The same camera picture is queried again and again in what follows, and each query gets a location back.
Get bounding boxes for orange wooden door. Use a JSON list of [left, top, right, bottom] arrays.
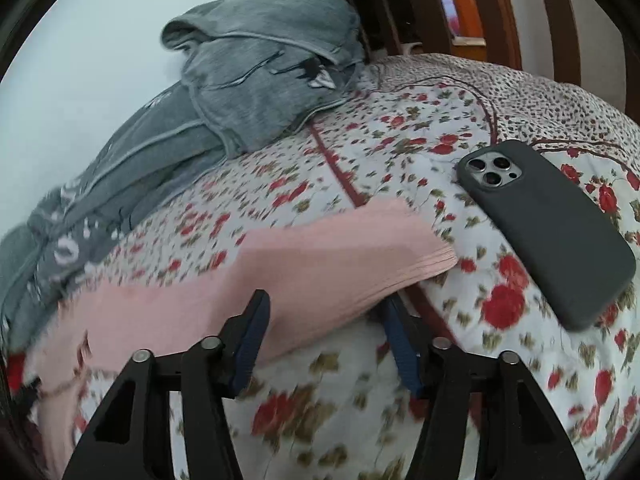
[[442, 0, 487, 61]]

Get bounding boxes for pink knit sweater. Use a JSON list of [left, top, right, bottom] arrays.
[[32, 198, 458, 478]]

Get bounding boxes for black smartphone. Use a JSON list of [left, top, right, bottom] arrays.
[[457, 140, 636, 332]]

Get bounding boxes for floral bed sheet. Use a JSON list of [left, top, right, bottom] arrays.
[[4, 52, 640, 480]]

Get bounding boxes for grey floral quilt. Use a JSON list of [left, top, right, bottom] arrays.
[[1, 0, 363, 353]]

